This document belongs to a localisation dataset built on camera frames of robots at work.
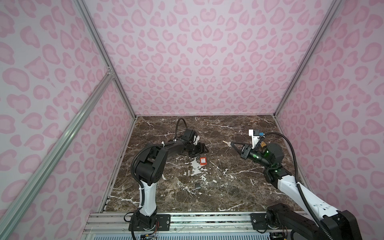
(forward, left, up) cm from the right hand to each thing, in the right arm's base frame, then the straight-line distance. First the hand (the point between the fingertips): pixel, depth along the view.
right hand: (232, 144), depth 72 cm
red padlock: (+3, +14, -23) cm, 28 cm away
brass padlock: (-3, -12, +5) cm, 13 cm away
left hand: (+9, +12, -21) cm, 26 cm away
